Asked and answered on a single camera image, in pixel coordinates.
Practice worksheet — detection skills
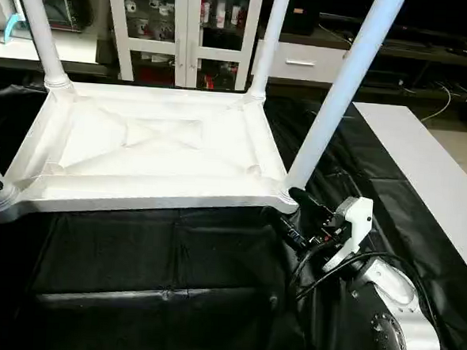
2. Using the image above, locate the white sheet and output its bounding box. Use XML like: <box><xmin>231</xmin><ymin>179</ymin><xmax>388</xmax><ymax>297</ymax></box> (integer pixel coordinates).
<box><xmin>342</xmin><ymin>101</ymin><xmax>467</xmax><ymax>285</ymax></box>

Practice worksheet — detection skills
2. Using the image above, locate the black work mat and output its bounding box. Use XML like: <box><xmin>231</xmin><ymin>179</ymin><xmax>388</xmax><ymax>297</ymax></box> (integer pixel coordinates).
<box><xmin>0</xmin><ymin>62</ymin><xmax>467</xmax><ymax>350</ymax></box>

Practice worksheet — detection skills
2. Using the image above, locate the white low drawer unit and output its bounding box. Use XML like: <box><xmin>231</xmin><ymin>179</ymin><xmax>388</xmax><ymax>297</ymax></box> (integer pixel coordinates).
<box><xmin>249</xmin><ymin>38</ymin><xmax>351</xmax><ymax>86</ymax></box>

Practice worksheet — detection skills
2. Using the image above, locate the white plastic table top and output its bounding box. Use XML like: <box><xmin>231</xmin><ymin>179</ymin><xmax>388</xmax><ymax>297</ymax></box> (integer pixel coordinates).
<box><xmin>0</xmin><ymin>76</ymin><xmax>309</xmax><ymax>243</ymax></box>

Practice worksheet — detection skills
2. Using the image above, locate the white glass-door cabinet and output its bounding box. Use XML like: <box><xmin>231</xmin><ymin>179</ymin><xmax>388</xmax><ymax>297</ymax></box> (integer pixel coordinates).
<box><xmin>99</xmin><ymin>0</ymin><xmax>267</xmax><ymax>94</ymax></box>

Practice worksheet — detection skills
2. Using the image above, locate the dark toaster oven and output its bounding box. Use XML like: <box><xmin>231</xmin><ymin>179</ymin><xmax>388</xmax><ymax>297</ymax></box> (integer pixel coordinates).
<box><xmin>38</xmin><ymin>0</ymin><xmax>93</xmax><ymax>34</ymax></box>

